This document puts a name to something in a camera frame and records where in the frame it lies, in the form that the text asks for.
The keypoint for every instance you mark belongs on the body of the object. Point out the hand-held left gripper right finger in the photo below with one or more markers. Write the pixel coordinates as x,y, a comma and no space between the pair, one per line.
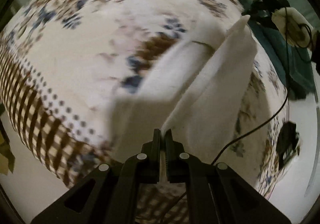
170,154

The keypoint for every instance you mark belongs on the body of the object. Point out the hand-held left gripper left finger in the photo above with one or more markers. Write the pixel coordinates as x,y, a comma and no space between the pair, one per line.
155,150

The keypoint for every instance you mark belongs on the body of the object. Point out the white small garment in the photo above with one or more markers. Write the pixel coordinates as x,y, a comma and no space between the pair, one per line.
190,94

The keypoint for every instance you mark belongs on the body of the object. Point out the person's right hand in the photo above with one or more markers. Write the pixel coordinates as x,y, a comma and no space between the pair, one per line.
291,25

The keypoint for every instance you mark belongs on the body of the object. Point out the teal cloth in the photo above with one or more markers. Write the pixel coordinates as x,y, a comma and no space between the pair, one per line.
282,49

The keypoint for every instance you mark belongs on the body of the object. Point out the floral printed bed sheet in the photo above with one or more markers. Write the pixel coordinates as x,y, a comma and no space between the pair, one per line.
82,64

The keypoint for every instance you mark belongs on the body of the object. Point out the black device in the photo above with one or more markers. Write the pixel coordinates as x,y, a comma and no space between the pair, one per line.
287,139

